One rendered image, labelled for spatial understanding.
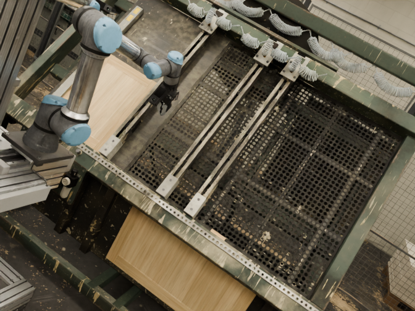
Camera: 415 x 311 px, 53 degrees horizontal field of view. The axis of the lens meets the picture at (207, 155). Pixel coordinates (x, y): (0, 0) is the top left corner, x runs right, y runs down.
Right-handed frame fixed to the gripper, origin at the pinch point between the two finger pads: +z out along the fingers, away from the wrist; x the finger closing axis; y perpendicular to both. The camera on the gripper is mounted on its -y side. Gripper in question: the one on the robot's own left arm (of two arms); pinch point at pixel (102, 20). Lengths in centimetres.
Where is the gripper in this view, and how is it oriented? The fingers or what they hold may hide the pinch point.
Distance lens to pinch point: 285.7
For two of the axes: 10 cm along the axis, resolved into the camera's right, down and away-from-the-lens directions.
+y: -9.6, -2.4, 1.1
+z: 0.1, 3.7, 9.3
